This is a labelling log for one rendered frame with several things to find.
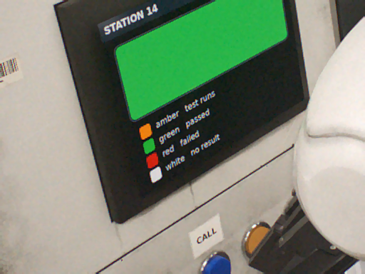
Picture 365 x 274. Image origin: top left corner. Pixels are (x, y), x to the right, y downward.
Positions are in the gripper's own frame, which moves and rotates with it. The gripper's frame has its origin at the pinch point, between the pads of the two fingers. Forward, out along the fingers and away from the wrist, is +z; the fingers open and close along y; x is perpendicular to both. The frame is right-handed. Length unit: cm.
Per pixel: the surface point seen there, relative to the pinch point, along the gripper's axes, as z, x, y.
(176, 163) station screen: -4.7, -12.1, 0.4
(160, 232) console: 2.5, -10.4, 2.3
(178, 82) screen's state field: -10.4, -15.1, -2.9
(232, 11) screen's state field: -14.3, -13.5, -10.1
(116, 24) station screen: -15.3, -21.7, -0.6
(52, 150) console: -6.4, -22.0, 6.4
